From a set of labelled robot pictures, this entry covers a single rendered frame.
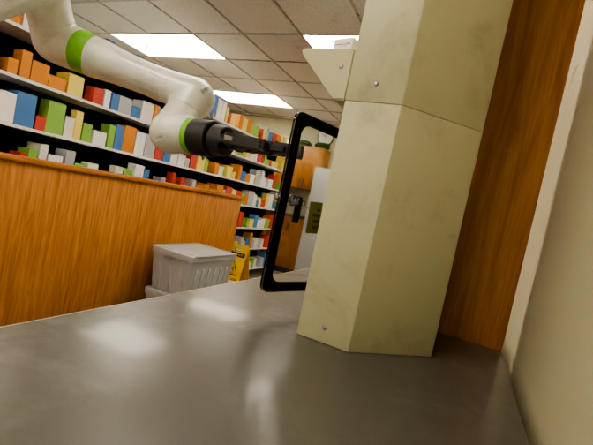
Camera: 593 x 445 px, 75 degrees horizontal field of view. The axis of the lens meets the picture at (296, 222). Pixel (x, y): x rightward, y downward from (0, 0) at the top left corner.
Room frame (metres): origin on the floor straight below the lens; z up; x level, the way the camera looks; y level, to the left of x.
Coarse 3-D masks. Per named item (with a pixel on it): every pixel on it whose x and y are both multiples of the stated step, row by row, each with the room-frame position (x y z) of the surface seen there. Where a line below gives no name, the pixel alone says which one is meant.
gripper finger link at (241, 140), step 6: (228, 132) 0.87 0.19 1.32; (240, 138) 0.87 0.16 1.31; (246, 138) 0.87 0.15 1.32; (252, 138) 0.86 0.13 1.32; (258, 138) 0.86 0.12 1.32; (234, 144) 0.87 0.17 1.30; (240, 144) 0.87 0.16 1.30; (246, 144) 0.87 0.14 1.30; (252, 144) 0.86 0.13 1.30; (258, 144) 0.86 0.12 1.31; (264, 150) 0.87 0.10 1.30
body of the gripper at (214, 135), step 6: (216, 126) 0.93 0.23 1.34; (222, 126) 0.92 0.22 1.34; (228, 126) 0.94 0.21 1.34; (210, 132) 0.92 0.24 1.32; (216, 132) 0.91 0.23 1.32; (222, 132) 0.92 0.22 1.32; (234, 132) 0.96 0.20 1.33; (210, 138) 0.92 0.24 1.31; (216, 138) 0.91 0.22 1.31; (222, 138) 0.91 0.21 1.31; (234, 138) 0.90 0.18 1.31; (210, 144) 0.92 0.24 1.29; (216, 144) 0.91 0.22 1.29; (222, 144) 0.92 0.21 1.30; (228, 144) 0.90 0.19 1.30; (210, 150) 0.93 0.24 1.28; (216, 150) 0.92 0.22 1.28; (222, 150) 0.93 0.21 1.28; (228, 150) 0.95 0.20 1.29
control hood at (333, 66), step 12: (312, 60) 0.79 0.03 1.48; (324, 60) 0.78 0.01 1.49; (336, 60) 0.77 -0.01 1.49; (348, 60) 0.76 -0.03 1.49; (324, 72) 0.78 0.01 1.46; (336, 72) 0.77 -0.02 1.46; (348, 72) 0.76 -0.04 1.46; (324, 84) 0.78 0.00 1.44; (336, 84) 0.77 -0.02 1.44; (348, 84) 0.76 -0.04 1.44; (336, 96) 0.76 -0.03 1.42
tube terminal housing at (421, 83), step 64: (384, 0) 0.74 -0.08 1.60; (448, 0) 0.73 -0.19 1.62; (512, 0) 0.78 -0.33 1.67; (384, 64) 0.73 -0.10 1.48; (448, 64) 0.74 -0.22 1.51; (384, 128) 0.72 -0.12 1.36; (448, 128) 0.75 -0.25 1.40; (384, 192) 0.71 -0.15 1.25; (448, 192) 0.77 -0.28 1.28; (320, 256) 0.75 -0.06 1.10; (384, 256) 0.72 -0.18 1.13; (448, 256) 0.78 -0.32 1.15; (320, 320) 0.74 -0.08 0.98; (384, 320) 0.74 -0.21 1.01
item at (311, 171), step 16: (304, 128) 0.84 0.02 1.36; (304, 144) 0.85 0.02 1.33; (320, 144) 0.89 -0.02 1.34; (304, 160) 0.86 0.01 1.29; (320, 160) 0.90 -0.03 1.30; (304, 176) 0.87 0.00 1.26; (320, 176) 0.90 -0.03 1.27; (304, 192) 0.87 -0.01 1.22; (320, 192) 0.91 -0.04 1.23; (288, 208) 0.84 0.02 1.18; (304, 208) 0.88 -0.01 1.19; (320, 208) 0.92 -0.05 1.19; (272, 224) 0.83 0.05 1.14; (288, 224) 0.85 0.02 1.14; (304, 224) 0.89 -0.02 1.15; (288, 240) 0.86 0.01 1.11; (304, 240) 0.90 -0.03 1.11; (288, 256) 0.87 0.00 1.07; (304, 256) 0.91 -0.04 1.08; (288, 272) 0.87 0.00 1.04; (304, 272) 0.91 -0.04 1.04
